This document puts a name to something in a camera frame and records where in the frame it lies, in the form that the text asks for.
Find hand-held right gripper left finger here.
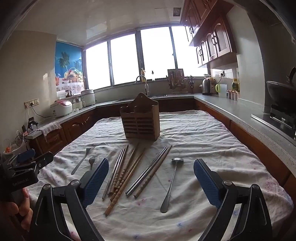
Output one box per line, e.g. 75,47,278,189
29,158,110,241

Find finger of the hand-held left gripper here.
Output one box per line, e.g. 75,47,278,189
34,152,54,172
17,148,36,163

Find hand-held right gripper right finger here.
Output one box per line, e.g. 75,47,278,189
193,159,273,241

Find metal chopstick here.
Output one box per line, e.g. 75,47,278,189
129,148,168,197
106,144,129,197
125,146,166,196
102,147,126,200

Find brown wooden chopstick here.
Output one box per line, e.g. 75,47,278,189
104,148,147,216
110,152,142,202
109,142,140,196
134,145,173,199

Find wooden slatted utensil holder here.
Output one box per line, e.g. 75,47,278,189
120,93,160,142

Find person's left hand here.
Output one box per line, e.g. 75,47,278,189
0,188,34,232

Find long metal fork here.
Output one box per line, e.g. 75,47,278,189
71,146,95,175

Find white lace cloth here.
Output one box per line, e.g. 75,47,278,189
41,120,62,138

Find long metal spoon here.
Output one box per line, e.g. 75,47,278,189
160,158,184,213

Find white floral tablecloth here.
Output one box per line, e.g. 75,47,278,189
30,110,294,241

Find brown wooden base cabinets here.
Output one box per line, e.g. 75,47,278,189
29,98,296,186

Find pink white rice cooker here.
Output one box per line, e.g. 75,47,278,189
50,100,73,117

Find white electric cooker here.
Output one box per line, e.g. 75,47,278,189
80,89,97,107

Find grey kitchen countertop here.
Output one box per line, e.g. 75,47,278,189
23,93,296,160

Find steel kitchen sink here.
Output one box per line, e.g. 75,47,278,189
112,93,168,103

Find clear measuring jug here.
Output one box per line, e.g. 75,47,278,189
215,84,228,98

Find steel electric kettle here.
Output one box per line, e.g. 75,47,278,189
201,78,215,96

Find gas stove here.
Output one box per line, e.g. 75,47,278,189
251,104,296,142

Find blue fruit print blind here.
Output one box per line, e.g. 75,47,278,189
55,41,85,92

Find chrome kitchen faucet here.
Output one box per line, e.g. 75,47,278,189
135,75,149,97

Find dish drying rack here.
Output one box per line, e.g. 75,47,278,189
166,69,189,94

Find black wok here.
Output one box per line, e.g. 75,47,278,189
266,67,296,103

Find kitchen window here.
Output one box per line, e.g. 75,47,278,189
82,25,208,91

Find tangle of cables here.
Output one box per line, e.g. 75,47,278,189
14,117,39,154

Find white wall socket strip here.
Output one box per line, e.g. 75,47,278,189
24,99,39,109

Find brown wooden wall cabinets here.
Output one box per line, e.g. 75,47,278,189
180,0,238,69

